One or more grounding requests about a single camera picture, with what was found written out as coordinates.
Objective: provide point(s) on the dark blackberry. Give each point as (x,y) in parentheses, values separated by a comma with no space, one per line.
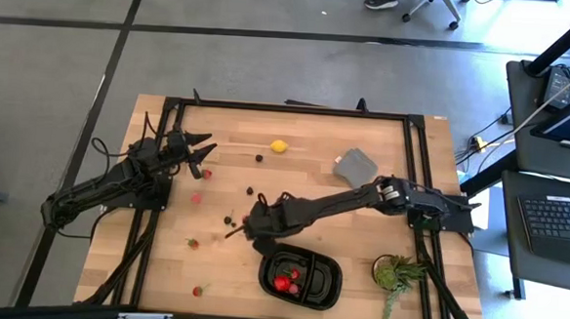
(249,190)

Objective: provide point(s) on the white paper sheet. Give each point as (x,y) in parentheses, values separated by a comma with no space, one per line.
(480,213)

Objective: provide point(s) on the red strawberry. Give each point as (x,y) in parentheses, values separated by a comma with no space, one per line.
(206,174)
(198,291)
(192,244)
(294,274)

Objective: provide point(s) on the black keyboard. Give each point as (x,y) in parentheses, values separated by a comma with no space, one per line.
(555,225)

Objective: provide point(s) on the grey folded cloth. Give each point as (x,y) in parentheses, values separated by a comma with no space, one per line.
(355,168)

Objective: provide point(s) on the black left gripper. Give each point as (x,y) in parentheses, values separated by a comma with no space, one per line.
(177,149)

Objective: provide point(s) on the black curved bracket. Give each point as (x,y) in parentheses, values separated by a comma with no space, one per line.
(196,96)
(361,105)

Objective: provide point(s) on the potted green succulent plant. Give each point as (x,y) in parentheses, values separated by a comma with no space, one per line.
(396,277)

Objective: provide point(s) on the yellow power strip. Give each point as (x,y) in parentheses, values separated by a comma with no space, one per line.
(479,142)

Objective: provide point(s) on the computer monitor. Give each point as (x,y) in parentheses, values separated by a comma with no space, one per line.
(568,123)

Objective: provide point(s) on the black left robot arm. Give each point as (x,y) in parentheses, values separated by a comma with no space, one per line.
(93,188)

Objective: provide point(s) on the silver bracket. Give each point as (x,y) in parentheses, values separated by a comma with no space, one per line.
(145,316)

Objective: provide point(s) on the black plastic container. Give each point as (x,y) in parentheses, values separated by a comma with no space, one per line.
(322,283)

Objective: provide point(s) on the black steel post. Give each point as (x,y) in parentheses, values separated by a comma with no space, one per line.
(565,37)

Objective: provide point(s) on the yellow lemon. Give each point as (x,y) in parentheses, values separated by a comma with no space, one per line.
(279,146)

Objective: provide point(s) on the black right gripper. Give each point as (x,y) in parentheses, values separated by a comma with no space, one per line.
(267,219)

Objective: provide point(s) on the black flat bar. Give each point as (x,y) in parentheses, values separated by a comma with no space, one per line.
(305,103)

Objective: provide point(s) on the red tomato green top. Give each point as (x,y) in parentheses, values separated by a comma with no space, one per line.
(282,283)

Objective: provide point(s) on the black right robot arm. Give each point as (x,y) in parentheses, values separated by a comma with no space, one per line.
(341,201)

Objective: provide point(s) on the grey office chair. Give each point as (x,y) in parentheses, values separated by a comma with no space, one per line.
(437,6)

